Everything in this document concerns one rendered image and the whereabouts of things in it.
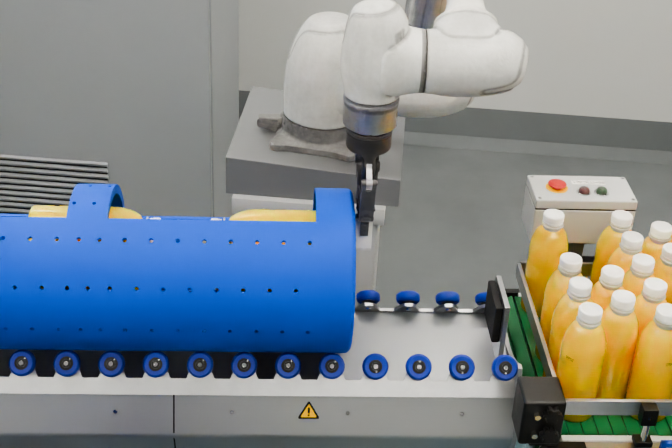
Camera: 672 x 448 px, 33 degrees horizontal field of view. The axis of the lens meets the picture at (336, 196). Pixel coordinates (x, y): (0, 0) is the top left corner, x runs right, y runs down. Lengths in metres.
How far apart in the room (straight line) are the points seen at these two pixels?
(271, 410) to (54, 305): 0.42
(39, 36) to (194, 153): 0.58
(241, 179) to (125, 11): 1.14
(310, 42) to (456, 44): 0.59
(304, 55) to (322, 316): 0.65
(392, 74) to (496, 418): 0.65
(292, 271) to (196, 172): 1.76
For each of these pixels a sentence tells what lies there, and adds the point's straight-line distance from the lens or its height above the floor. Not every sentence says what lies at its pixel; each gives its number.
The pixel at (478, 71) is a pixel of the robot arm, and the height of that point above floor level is 1.49.
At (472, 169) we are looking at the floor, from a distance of 4.60.
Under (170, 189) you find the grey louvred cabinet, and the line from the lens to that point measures 3.60.
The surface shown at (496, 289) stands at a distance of 2.03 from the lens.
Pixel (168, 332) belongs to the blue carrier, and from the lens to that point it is 1.87.
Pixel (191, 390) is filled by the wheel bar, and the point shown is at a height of 0.92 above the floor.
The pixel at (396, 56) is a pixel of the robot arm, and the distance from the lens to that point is 1.74.
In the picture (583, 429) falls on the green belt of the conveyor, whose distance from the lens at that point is 2.00.
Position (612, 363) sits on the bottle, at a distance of 1.99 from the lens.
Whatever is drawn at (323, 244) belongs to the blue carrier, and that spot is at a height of 1.20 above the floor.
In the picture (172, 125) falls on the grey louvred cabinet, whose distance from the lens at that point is 3.49.
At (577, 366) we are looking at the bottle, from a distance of 1.93.
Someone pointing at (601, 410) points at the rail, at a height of 0.96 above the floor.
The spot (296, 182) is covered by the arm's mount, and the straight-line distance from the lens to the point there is 2.32.
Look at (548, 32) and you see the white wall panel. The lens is 4.65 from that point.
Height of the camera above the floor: 2.19
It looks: 30 degrees down
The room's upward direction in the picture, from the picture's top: 3 degrees clockwise
